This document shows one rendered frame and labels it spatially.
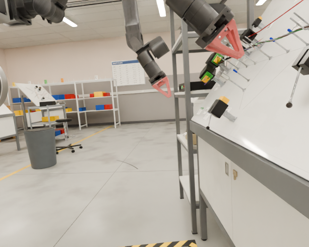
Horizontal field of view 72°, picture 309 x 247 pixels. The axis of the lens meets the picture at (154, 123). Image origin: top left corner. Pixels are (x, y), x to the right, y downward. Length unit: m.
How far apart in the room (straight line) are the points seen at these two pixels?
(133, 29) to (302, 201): 0.75
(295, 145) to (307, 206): 0.14
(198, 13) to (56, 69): 9.11
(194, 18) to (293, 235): 0.55
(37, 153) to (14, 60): 7.10
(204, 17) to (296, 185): 0.39
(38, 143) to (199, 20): 3.52
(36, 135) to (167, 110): 5.40
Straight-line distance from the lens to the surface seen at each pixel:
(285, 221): 0.68
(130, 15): 0.92
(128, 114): 8.40
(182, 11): 0.51
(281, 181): 0.56
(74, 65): 9.16
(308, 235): 0.62
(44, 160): 3.89
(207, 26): 0.50
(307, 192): 0.50
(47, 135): 3.82
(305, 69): 0.62
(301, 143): 0.58
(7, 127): 5.62
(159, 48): 0.87
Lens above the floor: 1.05
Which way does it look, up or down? 8 degrees down
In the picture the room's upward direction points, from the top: 4 degrees counter-clockwise
